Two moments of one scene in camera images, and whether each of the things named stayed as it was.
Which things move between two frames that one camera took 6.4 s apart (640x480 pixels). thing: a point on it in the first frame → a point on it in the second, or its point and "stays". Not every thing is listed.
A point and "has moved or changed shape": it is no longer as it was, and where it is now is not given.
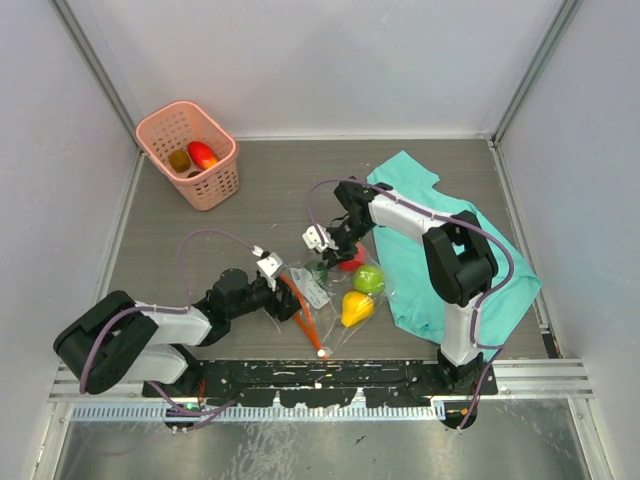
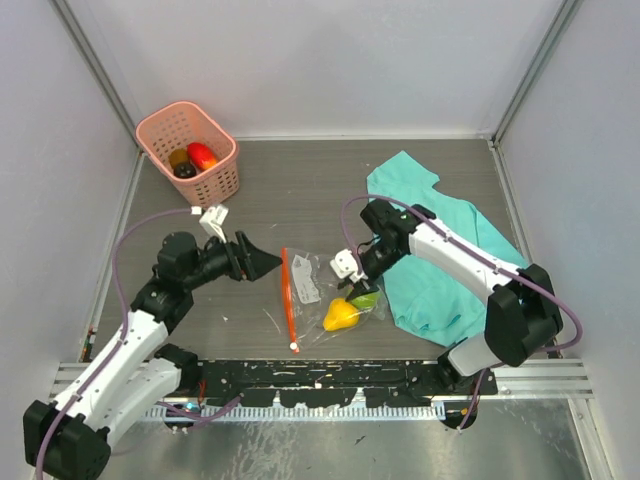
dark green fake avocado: x=321 y=268 → x=184 y=170
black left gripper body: x=276 y=307 → x=220 y=260
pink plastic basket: x=172 y=128 stays
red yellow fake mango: x=202 y=154 stays
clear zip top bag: x=338 y=298 has moved or changed shape
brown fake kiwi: x=179 y=161 stays
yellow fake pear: x=356 y=307 has moved or changed shape
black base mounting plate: x=320 y=383 stays
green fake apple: x=369 y=279 has moved or changed shape
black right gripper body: x=345 y=237 → x=377 y=259
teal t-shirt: x=416 y=292 stays
